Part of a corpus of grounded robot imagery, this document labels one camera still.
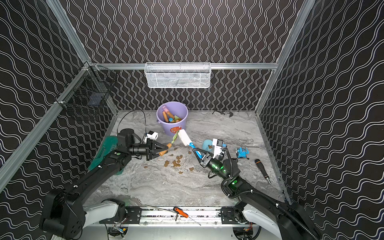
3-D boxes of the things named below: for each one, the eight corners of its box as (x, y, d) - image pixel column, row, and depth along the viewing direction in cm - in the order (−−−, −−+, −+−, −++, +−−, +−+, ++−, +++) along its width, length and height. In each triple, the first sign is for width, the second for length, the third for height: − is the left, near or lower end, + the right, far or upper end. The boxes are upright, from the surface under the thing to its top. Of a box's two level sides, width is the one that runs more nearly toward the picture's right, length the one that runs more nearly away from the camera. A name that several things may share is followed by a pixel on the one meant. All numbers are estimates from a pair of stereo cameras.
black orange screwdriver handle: (265, 178, 89) (267, 177, 86) (255, 161, 96) (256, 159, 94) (268, 178, 89) (270, 176, 87) (258, 160, 96) (259, 158, 94)
